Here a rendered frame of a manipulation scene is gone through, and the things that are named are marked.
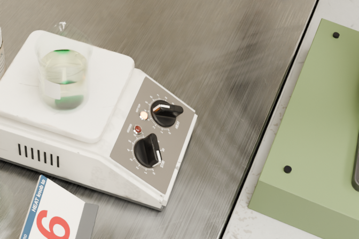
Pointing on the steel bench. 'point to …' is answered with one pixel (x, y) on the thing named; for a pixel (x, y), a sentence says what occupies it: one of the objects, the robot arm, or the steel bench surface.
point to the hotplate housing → (86, 153)
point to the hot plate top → (109, 65)
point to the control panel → (163, 167)
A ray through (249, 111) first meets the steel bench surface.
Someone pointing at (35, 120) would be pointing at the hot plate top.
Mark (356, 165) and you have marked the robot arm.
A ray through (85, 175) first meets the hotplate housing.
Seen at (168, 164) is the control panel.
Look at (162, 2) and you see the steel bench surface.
